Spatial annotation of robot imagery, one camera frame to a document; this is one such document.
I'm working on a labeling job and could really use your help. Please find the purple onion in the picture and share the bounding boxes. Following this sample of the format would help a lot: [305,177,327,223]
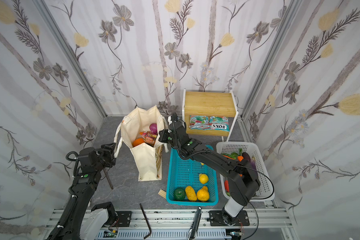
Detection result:
[149,123,158,135]

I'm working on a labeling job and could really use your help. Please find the orange pink snack bag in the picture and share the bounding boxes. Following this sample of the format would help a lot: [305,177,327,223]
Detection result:
[140,131,158,147]

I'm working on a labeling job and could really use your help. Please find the cream canvas grocery bag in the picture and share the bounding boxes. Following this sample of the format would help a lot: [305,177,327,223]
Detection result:
[114,106,168,182]

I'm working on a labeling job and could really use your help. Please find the round orange tomato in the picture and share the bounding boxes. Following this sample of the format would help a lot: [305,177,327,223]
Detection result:
[132,138,145,148]

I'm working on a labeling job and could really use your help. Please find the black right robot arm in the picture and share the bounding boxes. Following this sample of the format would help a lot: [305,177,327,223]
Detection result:
[159,113,261,226]

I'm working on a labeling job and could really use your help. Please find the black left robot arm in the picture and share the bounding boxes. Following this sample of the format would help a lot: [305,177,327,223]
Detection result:
[47,143,118,240]

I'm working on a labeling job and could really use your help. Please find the Fox's candy bag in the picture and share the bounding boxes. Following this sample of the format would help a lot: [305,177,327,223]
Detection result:
[189,115,230,132]

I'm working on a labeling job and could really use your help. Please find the black hex key on floor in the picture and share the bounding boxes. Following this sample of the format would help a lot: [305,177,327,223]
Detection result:
[104,168,114,190]

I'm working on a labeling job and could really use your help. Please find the white wooden two-tier shelf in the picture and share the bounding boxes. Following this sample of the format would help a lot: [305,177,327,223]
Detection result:
[182,89,239,142]

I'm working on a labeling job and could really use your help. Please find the teal plastic basket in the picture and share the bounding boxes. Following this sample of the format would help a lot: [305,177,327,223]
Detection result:
[166,149,219,207]

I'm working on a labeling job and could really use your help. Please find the yellow lemon lower right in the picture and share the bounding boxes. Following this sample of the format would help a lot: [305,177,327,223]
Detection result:
[199,174,209,185]

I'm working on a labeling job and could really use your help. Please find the small wooden block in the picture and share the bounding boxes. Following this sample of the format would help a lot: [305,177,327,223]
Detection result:
[158,189,167,199]

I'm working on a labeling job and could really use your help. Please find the green bell pepper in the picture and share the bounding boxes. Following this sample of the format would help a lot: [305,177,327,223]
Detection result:
[174,188,186,201]

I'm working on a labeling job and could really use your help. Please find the yellow corn cob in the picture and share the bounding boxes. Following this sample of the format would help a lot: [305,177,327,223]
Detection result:
[185,186,198,202]

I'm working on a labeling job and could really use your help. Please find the yellow gourd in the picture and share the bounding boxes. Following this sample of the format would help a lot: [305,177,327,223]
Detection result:
[197,186,210,202]

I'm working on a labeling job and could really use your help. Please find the orange carrot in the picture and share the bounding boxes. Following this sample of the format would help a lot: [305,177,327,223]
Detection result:
[223,154,244,162]

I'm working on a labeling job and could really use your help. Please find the red tomato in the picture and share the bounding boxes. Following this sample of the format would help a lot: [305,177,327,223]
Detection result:
[224,180,230,193]

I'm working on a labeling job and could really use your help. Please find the purple eggplant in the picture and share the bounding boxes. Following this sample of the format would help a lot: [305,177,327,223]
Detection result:
[242,152,257,170]

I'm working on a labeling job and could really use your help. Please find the black metal cylinder tool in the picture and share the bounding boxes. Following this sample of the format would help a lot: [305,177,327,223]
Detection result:
[187,207,202,240]

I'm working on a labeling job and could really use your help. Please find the white plastic basket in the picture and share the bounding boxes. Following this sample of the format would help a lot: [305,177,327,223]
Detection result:
[216,142,275,202]

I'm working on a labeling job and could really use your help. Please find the black hex key on rail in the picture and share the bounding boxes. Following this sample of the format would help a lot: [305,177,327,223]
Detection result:
[139,203,153,240]

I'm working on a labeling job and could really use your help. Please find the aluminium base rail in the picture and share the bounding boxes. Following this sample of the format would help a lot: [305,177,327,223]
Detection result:
[95,208,299,240]

